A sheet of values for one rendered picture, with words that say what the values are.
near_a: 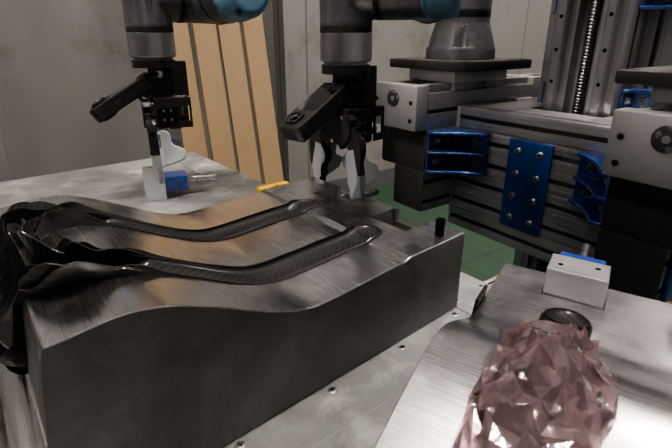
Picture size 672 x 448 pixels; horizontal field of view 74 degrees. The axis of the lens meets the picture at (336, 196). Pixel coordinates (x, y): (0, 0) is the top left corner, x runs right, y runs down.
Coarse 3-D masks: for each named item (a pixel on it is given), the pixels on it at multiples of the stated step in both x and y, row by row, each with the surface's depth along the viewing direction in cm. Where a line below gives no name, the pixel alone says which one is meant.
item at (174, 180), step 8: (144, 168) 83; (152, 168) 83; (144, 176) 80; (152, 176) 80; (168, 176) 82; (176, 176) 82; (184, 176) 83; (192, 176) 85; (200, 176) 86; (208, 176) 86; (216, 176) 87; (144, 184) 80; (152, 184) 81; (160, 184) 81; (168, 184) 82; (176, 184) 83; (184, 184) 83; (152, 192) 81; (160, 192) 82; (152, 200) 82
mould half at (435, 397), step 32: (512, 288) 43; (608, 288) 43; (480, 320) 37; (512, 320) 38; (608, 320) 38; (640, 320) 38; (448, 352) 28; (480, 352) 28; (608, 352) 34; (640, 352) 34; (416, 384) 26; (448, 384) 26; (640, 384) 26; (416, 416) 24; (448, 416) 24; (640, 416) 23
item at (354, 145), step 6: (354, 132) 64; (354, 138) 64; (360, 138) 64; (348, 144) 66; (354, 144) 65; (360, 144) 64; (354, 150) 65; (360, 150) 64; (354, 156) 65; (360, 156) 64; (360, 162) 65; (360, 168) 65; (360, 174) 66
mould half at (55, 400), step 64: (192, 256) 39; (256, 256) 43; (384, 256) 42; (448, 256) 46; (64, 320) 25; (128, 320) 25; (192, 320) 28; (256, 320) 31; (320, 320) 36; (384, 320) 41; (0, 384) 30; (64, 384) 24; (128, 384) 26; (192, 384) 29; (256, 384) 33; (320, 384) 38
